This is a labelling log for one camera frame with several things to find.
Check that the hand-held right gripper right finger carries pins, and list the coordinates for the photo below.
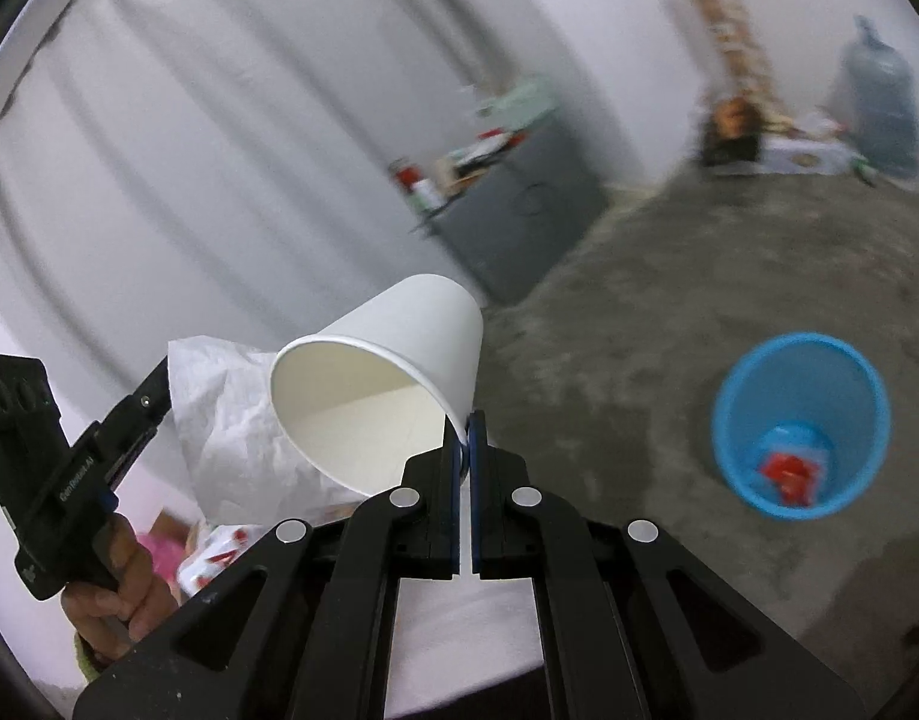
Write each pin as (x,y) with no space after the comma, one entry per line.
(479,514)

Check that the red and white packet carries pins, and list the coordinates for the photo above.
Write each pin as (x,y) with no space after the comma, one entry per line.
(493,144)

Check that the long wall hanging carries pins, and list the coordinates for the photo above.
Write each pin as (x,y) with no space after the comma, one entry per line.
(722,15)

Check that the white curtain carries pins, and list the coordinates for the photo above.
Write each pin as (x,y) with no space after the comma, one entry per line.
(204,165)

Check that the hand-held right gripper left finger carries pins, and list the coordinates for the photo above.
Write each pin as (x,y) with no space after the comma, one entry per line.
(452,514)

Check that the person's left hand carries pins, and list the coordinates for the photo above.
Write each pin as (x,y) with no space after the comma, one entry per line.
(129,577)

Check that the blue plastic bin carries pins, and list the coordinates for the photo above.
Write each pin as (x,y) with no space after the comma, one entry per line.
(842,390)

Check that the grey metal cabinet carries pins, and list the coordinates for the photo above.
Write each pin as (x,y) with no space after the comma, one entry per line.
(519,210)

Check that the white packet with red print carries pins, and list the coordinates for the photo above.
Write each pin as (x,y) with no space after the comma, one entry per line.
(215,555)

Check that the pale green box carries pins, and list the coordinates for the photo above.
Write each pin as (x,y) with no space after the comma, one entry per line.
(530,101)

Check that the large blue water jug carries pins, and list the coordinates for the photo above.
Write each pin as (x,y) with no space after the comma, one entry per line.
(879,97)

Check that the white tissue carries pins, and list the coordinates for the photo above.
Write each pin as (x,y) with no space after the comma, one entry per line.
(219,427)

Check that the red wrapper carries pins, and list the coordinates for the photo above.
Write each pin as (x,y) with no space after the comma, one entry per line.
(793,469)

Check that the white cardboard box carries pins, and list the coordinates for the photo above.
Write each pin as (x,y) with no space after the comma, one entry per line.
(808,154)

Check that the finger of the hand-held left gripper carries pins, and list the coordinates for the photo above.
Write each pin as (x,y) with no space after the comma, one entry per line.
(133,454)
(140,396)

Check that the red can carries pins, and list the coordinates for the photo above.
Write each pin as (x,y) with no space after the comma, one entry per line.
(405,174)

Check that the pink packet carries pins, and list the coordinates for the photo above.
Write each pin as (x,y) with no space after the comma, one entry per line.
(163,551)

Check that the dark bag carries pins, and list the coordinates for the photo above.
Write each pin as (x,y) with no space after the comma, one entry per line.
(729,136)

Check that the white paper cup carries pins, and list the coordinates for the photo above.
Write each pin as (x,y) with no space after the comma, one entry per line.
(399,330)

